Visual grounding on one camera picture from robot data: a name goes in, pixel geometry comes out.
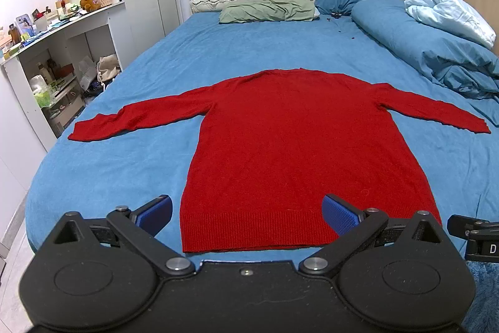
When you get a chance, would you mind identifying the orange teddy bear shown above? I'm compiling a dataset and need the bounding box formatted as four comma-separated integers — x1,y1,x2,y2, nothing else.
80,0,101,13

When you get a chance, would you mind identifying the blue fluffy rug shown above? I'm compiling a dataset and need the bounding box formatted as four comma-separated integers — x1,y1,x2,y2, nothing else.
463,261,499,333

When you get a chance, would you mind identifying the light blue blanket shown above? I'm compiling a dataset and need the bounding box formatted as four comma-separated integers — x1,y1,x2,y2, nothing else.
404,0,497,50

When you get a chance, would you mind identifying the blue rolled duvet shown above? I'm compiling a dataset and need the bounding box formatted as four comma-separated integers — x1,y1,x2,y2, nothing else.
351,0,498,100

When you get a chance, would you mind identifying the green pillow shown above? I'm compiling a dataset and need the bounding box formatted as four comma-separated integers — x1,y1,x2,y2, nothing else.
219,0,320,24

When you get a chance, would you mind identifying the white desk shelf unit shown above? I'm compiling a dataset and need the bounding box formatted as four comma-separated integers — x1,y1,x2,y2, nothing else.
0,1,126,153

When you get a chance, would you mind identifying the blue bed sheet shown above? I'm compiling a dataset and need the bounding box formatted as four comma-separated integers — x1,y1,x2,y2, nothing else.
26,13,498,261

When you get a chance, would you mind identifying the red knit sweater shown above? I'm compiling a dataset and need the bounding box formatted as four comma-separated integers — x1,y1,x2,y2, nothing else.
70,69,489,253

